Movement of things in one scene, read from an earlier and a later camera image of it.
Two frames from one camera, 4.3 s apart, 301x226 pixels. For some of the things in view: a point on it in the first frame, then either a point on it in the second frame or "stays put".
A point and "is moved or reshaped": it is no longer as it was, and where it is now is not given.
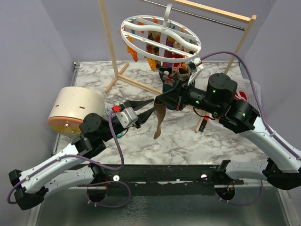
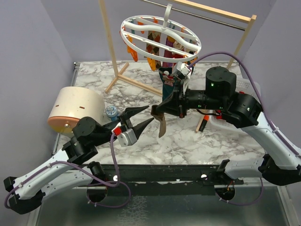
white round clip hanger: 160,38 stays put
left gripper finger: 137,105 → 130,112
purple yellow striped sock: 170,43 stays put
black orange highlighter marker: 203,123 stays put
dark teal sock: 168,78 stays put
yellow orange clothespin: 131,50 stays put
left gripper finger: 142,117 → 139,128
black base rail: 165,180 stays put
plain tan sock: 160,109 is moved or reshaped
